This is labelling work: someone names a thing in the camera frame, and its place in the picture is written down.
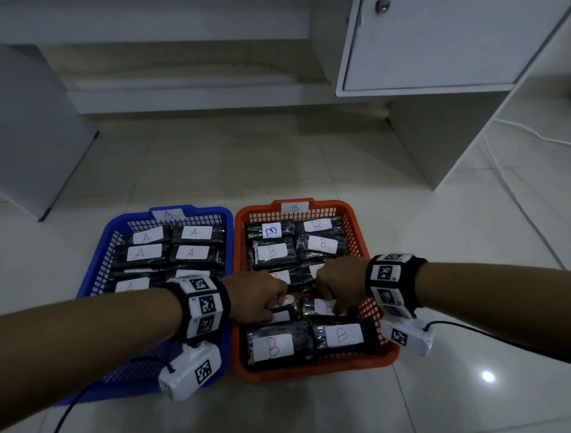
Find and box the person's right hand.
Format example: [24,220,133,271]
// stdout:
[315,255,371,315]

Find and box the person's left hand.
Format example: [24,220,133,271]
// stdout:
[221,269,290,325]

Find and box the black camera cable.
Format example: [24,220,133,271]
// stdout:
[423,321,571,357]
[53,356,175,433]

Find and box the blue plastic basket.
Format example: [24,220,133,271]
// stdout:
[53,205,234,407]

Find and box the orange plastic basket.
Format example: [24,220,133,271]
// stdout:
[231,198,401,384]

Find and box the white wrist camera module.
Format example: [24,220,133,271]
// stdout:
[379,316,434,357]
[158,342,222,402]

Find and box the white desk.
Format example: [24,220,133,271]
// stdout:
[0,0,571,222]

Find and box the person's right forearm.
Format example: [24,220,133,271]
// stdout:
[415,262,571,365]

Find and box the white cabinet door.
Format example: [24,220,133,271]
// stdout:
[335,0,571,98]

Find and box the white cable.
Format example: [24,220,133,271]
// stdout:
[492,118,571,147]

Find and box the person's left forearm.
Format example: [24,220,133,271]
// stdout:
[0,287,184,422]

